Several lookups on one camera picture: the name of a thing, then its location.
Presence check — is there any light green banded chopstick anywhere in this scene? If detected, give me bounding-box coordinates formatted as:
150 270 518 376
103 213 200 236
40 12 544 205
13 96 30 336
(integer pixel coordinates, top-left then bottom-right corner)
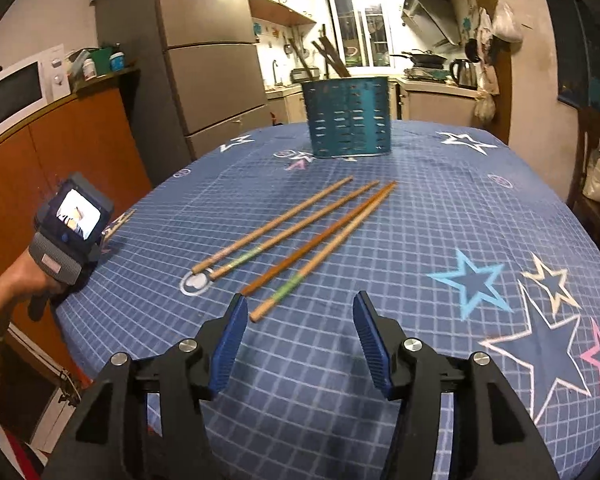
249 185 396 323

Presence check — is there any dark brown wooden chopstick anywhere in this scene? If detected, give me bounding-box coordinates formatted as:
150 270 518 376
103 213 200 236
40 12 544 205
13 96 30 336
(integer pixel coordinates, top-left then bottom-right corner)
240 181 396 296

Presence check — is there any green banded wooden chopstick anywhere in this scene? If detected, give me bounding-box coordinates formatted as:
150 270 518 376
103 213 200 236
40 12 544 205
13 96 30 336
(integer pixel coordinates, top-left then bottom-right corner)
209 180 379 281

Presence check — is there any plain wooden chopstick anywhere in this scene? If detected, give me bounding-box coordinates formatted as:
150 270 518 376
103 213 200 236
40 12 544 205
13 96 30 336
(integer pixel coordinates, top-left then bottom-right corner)
192 176 353 274

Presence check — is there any kitchen window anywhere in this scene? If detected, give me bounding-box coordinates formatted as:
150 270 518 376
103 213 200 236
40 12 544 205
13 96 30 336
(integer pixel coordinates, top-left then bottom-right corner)
328 0 390 68

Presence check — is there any person's left hand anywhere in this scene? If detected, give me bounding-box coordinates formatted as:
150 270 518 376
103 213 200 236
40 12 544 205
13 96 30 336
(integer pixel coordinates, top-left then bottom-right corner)
0 249 66 323

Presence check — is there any orange wooden cabinet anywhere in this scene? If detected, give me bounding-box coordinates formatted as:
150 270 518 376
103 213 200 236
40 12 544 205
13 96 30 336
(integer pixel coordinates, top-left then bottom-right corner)
0 66 154 386

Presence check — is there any blue star grid tablecloth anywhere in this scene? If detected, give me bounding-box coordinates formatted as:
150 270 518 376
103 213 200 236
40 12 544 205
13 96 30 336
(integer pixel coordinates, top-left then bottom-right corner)
57 122 600 479

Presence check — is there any white microwave oven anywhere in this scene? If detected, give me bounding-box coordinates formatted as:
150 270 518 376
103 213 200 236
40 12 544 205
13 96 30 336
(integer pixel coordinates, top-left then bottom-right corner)
0 44 70 134

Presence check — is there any white blue lidded jar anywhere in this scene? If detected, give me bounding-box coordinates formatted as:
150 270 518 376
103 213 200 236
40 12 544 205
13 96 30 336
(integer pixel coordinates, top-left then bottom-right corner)
109 51 125 73

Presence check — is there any green container on cabinet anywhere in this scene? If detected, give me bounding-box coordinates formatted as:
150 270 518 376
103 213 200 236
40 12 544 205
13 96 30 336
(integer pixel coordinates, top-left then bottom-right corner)
90 47 114 76

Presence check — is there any teal perforated utensil holder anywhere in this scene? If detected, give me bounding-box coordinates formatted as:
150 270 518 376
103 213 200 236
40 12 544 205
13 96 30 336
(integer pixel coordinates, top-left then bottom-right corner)
302 76 391 158

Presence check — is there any silver multi-door refrigerator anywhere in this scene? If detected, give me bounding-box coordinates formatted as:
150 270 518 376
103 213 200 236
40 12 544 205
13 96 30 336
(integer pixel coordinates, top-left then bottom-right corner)
95 0 272 184

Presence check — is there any stainless electric kettle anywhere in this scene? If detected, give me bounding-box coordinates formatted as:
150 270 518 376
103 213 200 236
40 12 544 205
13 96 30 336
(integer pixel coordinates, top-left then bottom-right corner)
449 58 478 90

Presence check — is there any black wok on stove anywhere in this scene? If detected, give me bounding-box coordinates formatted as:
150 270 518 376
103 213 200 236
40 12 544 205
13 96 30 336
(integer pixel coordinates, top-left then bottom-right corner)
390 51 446 70

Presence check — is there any steel range hood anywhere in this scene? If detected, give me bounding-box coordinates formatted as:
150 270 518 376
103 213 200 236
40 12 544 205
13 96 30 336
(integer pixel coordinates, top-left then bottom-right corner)
402 0 460 50

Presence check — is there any hanging plastic bag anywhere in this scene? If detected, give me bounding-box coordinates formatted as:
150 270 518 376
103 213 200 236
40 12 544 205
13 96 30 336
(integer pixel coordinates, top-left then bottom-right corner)
492 0 524 44

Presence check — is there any camera display on left gripper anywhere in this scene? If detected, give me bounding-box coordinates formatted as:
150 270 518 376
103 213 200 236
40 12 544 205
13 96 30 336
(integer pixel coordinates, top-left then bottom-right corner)
55 188 102 240

